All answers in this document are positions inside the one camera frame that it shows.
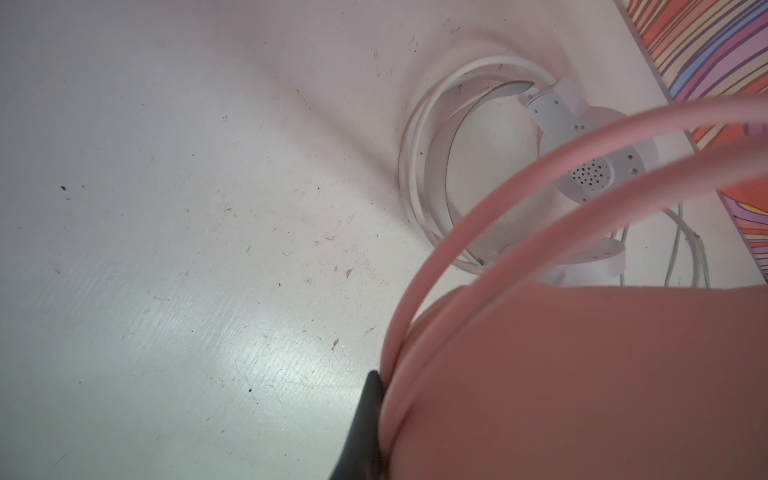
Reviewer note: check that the pink cat-ear headphones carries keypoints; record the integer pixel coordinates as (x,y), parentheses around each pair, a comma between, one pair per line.
(508,378)

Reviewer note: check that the white headphones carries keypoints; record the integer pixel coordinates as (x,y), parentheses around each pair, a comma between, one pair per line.
(496,152)

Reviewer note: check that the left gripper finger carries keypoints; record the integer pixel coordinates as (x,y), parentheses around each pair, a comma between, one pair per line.
(361,457)

